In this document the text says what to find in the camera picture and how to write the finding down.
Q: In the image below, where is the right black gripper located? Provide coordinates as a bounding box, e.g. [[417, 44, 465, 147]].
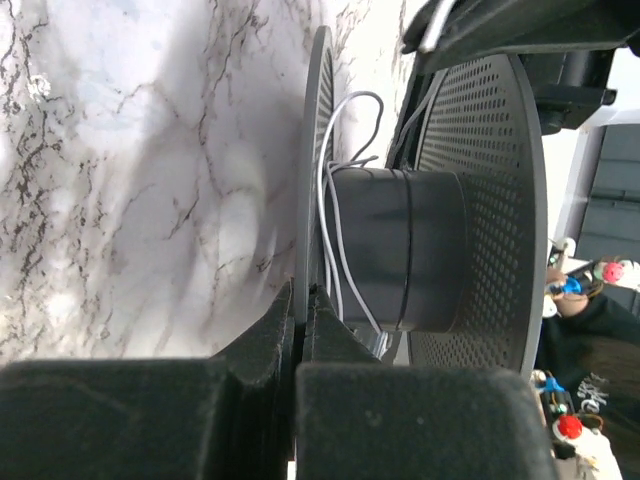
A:
[[402, 1, 639, 135]]

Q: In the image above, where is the thin white cable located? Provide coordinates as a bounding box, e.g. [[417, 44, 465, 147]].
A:
[[316, 74, 446, 334]]

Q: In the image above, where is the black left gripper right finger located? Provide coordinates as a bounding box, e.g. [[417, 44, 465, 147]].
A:
[[295, 287, 558, 479]]

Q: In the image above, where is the black perforated cable spool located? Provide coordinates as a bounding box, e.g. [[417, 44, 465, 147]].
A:
[[294, 26, 547, 376]]

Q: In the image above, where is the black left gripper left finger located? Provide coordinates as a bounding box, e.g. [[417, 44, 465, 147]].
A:
[[1, 283, 294, 479]]

